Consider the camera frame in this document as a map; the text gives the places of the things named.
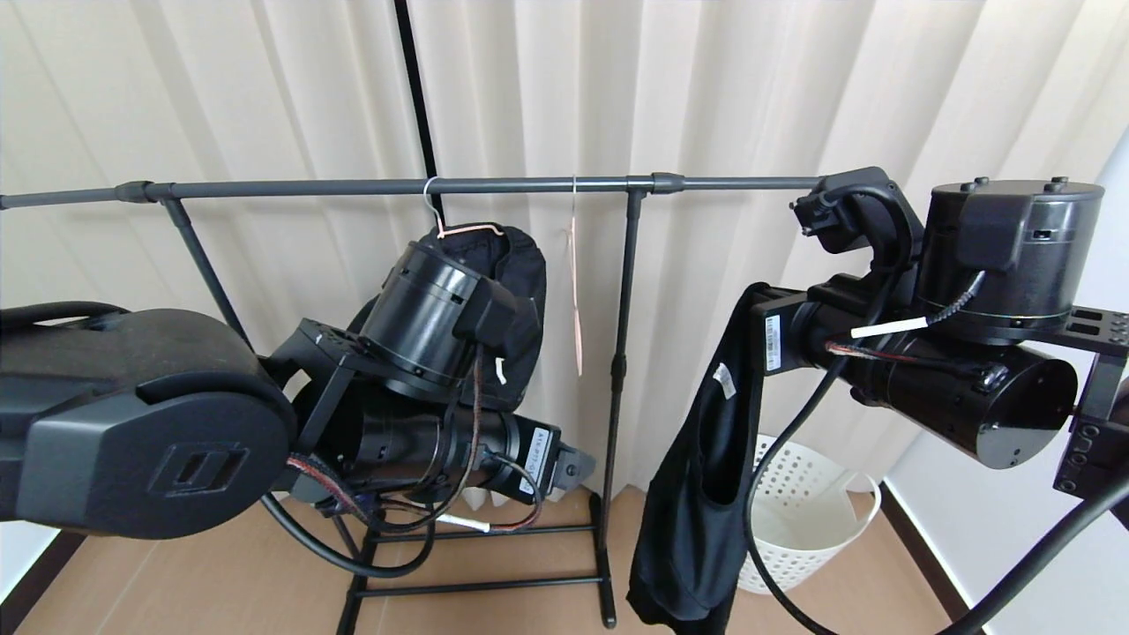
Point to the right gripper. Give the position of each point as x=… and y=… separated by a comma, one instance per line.
x=953, y=397

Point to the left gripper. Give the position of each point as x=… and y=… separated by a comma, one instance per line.
x=414, y=445

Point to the black shorts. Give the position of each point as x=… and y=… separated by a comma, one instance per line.
x=520, y=265

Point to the pink clothes hanger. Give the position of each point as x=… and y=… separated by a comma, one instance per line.
x=578, y=309
x=467, y=231

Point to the black garment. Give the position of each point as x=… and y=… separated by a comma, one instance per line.
x=688, y=547

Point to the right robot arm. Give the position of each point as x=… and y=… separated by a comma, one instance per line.
x=1005, y=256

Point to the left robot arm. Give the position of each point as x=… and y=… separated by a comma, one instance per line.
x=132, y=423

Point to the white laundry basket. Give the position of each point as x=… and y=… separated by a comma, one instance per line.
x=820, y=529

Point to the black clothes rack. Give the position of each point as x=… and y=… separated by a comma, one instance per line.
x=265, y=188

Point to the white curtain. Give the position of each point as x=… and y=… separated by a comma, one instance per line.
x=176, y=88
x=750, y=88

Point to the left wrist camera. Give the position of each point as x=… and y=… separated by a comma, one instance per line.
x=498, y=317

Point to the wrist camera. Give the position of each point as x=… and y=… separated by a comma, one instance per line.
x=498, y=317
x=847, y=212

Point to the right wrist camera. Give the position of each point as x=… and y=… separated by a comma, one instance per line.
x=847, y=212

